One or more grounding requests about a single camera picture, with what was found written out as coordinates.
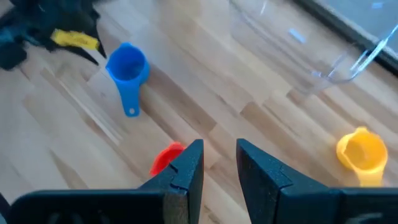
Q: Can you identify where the yellow measuring cup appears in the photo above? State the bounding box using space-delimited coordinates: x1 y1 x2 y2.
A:
335 126 389 188

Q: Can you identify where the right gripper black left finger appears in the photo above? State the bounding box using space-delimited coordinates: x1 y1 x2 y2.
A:
6 139 205 224

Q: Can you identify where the clear plastic measuring cup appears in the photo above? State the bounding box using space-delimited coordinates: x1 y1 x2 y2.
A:
228 0 398 94

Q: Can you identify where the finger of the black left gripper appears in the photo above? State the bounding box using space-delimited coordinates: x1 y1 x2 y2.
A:
62 11 100 43
46 46 107 65

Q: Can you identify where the blue measuring cup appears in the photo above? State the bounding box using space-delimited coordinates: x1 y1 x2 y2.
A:
104 42 150 118

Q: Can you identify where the red measuring cup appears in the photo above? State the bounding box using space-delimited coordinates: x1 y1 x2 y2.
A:
149 142 187 178

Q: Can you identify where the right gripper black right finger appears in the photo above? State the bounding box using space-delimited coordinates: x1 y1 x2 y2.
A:
236 138 398 224

